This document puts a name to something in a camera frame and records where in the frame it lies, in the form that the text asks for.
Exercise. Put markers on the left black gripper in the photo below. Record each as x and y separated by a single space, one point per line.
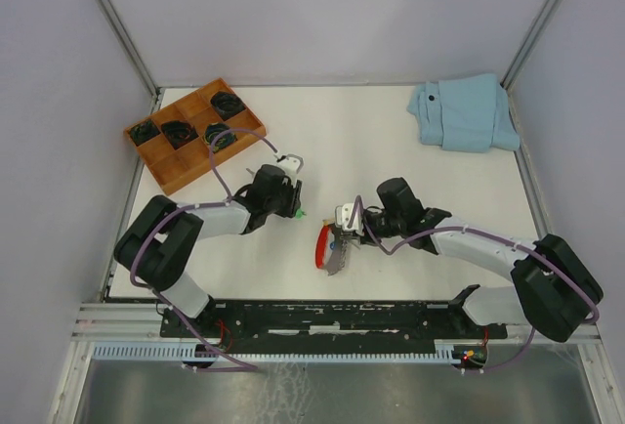
294 198

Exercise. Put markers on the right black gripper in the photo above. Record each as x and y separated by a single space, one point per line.
363 239

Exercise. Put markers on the metal key holder red handle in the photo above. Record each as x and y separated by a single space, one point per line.
331 247

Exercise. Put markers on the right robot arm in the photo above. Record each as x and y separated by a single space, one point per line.
550 288

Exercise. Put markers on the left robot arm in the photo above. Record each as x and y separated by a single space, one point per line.
156 247

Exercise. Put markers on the black green rolled band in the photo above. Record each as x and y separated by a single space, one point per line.
217 137

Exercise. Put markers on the black rolled band back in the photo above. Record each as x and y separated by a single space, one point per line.
227 105

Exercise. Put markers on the wooden compartment tray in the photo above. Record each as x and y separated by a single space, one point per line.
173 169

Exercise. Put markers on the black red rolled band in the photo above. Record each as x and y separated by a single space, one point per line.
178 133

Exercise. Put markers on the light blue folded cloth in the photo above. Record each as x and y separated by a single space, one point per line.
470 114

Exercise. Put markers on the black yellow rolled band left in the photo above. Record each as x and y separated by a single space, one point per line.
143 132

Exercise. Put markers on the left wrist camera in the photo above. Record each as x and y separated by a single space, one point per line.
291 164

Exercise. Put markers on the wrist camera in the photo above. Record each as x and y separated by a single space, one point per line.
291 164
347 219

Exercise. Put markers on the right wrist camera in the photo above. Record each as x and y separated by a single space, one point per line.
347 219

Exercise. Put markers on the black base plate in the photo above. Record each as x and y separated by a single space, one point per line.
324 327

